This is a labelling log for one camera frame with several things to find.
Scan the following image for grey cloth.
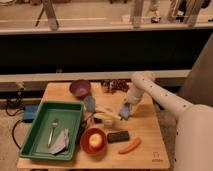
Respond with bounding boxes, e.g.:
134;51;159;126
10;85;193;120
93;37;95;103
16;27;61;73
49;128;69;155

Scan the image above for purple bowl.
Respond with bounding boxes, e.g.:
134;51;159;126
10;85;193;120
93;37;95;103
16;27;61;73
69;79;91;98

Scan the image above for yellow apple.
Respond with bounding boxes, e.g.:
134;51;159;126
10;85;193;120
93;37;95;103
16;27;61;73
89;134;103;149

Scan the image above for yellow banana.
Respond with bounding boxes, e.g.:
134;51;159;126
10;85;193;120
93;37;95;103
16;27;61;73
94;106;121;120

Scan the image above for metal fork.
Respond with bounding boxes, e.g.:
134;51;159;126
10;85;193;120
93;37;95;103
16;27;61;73
47;119;58;147

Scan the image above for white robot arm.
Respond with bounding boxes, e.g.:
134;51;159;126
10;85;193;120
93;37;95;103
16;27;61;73
126;71;213;171

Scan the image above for black cable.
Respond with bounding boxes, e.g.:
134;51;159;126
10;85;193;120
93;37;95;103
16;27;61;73
5;96;26;150

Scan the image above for blue sponge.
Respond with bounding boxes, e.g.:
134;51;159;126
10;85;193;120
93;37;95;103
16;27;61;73
119;104;130;120

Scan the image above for black rectangular block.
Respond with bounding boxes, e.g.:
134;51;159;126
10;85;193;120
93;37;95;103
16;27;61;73
107;131;130;143

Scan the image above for orange carrot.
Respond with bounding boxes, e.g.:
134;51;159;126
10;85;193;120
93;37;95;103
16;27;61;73
118;137;142;154

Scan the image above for green plastic tray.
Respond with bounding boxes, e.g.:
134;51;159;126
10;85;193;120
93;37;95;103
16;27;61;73
19;101;83;161

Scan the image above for blue box on floor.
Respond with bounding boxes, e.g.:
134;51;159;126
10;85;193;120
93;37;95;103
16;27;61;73
22;105;38;123

